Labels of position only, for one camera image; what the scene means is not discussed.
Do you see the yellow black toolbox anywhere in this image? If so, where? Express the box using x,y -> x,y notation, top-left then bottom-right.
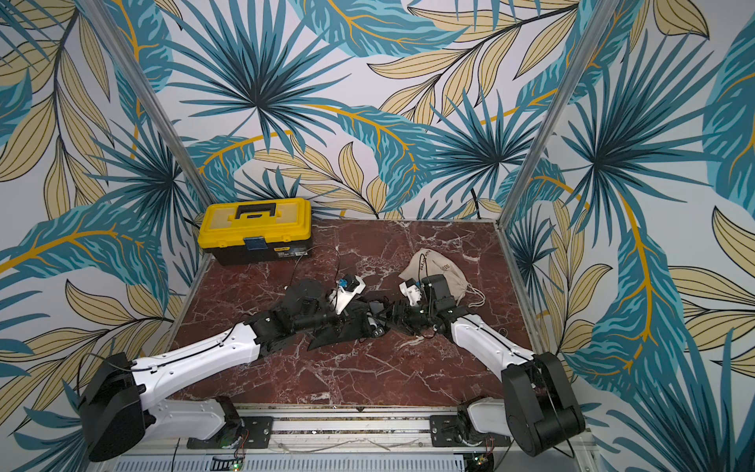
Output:
198,198 -> 313,266

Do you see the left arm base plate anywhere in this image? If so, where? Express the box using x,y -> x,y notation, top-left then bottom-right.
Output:
187,416 -> 273,450

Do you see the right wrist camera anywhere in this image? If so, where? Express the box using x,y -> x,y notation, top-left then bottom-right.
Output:
399,278 -> 426,308

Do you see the white hair dryer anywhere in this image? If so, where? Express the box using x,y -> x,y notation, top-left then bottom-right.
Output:
367,316 -> 385,338

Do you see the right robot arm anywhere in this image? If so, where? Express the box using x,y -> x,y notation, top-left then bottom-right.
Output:
387,275 -> 587,456

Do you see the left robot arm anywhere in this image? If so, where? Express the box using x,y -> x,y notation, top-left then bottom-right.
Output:
78,275 -> 366,462

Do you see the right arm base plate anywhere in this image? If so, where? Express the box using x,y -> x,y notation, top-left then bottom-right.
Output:
429,413 -> 512,448

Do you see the black drawstring dryer bag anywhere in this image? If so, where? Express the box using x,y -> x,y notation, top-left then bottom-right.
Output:
308,296 -> 389,351

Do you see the beige drawstring dryer bag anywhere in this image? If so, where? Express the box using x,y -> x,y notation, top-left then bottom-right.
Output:
399,248 -> 487,308

